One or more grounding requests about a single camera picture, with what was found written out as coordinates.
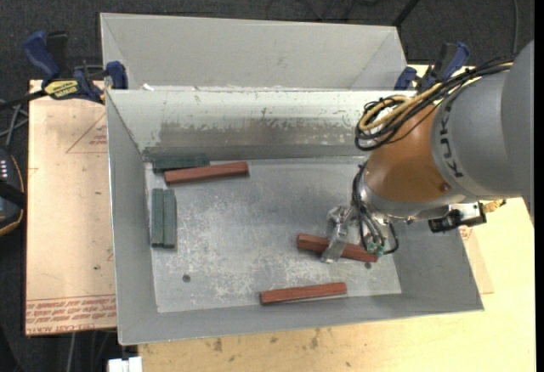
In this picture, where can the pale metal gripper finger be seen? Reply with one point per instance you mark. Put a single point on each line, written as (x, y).
(335, 246)
(332, 221)

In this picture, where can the red-brown flat block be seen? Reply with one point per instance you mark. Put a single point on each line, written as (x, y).
(206, 173)
(302, 293)
(310, 243)

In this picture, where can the grey metal bin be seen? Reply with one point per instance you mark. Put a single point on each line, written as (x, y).
(255, 213)

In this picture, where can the dark green flat block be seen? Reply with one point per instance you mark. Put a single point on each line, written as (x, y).
(157, 217)
(180, 161)
(170, 218)

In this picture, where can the brown cardboard board, red print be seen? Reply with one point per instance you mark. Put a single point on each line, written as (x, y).
(68, 200)

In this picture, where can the black cylinder on white bracket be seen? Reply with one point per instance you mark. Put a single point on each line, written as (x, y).
(450, 221)

